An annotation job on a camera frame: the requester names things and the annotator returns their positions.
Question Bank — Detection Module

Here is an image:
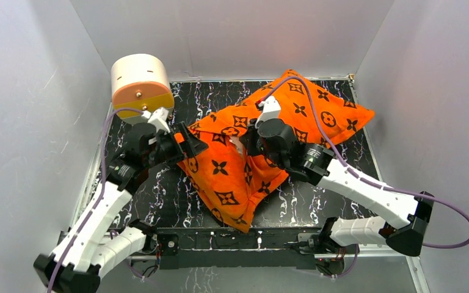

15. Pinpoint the white pillow insert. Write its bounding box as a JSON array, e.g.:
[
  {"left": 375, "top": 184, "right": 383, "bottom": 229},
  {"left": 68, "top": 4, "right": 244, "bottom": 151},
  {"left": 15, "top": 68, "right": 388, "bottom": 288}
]
[{"left": 230, "top": 136, "right": 245, "bottom": 158}]

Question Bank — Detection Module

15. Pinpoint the orange patterned pillowcase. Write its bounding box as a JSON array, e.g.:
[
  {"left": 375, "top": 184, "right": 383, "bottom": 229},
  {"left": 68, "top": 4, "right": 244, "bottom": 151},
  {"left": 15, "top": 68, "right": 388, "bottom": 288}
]
[{"left": 179, "top": 69, "right": 374, "bottom": 233}]

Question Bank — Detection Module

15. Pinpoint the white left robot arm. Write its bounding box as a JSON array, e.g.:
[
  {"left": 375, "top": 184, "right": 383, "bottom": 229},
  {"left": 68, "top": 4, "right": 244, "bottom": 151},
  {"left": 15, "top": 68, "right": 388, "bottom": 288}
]
[{"left": 34, "top": 122, "right": 208, "bottom": 292}]

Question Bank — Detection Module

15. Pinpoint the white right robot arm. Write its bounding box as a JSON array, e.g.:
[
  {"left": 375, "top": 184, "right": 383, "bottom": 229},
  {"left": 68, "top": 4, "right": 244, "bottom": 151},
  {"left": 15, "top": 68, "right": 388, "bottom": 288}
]
[{"left": 241, "top": 118, "right": 434, "bottom": 256}]

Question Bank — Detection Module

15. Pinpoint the cream drum with orange face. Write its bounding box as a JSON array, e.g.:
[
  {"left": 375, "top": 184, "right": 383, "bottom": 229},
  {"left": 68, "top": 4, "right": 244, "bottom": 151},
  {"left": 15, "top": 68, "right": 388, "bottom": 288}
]
[{"left": 111, "top": 54, "right": 175, "bottom": 125}]

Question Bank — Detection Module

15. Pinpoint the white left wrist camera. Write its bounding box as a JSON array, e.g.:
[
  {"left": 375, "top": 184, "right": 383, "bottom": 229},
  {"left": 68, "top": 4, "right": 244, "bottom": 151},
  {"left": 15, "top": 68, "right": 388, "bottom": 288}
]
[{"left": 141, "top": 107, "right": 170, "bottom": 134}]

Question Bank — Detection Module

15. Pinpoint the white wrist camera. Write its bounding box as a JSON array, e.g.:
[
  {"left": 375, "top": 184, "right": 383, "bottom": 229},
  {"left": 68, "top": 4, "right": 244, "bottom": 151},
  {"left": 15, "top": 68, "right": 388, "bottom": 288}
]
[
  {"left": 255, "top": 96, "right": 281, "bottom": 129},
  {"left": 141, "top": 107, "right": 170, "bottom": 134}
]

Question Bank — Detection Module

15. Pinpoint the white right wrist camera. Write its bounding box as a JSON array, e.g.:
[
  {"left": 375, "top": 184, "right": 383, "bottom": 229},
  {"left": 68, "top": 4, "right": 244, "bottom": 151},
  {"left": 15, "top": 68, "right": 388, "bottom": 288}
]
[{"left": 255, "top": 96, "right": 281, "bottom": 129}]

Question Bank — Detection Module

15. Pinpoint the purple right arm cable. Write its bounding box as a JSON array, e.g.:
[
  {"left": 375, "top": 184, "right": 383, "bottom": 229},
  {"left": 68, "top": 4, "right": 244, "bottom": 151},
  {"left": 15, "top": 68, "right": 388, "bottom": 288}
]
[{"left": 258, "top": 75, "right": 469, "bottom": 279}]

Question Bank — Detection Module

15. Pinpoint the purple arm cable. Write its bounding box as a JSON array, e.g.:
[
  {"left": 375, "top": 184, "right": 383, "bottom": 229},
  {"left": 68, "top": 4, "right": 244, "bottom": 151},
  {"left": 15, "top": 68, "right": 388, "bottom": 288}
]
[
  {"left": 46, "top": 107, "right": 147, "bottom": 293},
  {"left": 258, "top": 75, "right": 469, "bottom": 279}
]

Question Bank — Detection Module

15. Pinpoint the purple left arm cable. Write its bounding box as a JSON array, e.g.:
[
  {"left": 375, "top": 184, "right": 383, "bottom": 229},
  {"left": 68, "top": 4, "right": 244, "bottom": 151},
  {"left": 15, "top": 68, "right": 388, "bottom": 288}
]
[{"left": 46, "top": 107, "right": 147, "bottom": 293}]

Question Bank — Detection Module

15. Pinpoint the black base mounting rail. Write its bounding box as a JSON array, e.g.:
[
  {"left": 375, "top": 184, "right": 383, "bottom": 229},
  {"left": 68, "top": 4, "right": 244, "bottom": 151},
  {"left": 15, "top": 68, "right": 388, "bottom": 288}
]
[{"left": 119, "top": 226, "right": 346, "bottom": 271}]

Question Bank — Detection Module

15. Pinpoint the aluminium frame rail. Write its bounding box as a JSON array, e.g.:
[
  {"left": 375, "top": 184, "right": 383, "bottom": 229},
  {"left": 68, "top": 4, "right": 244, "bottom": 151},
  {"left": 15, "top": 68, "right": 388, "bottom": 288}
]
[{"left": 46, "top": 231, "right": 431, "bottom": 293}]

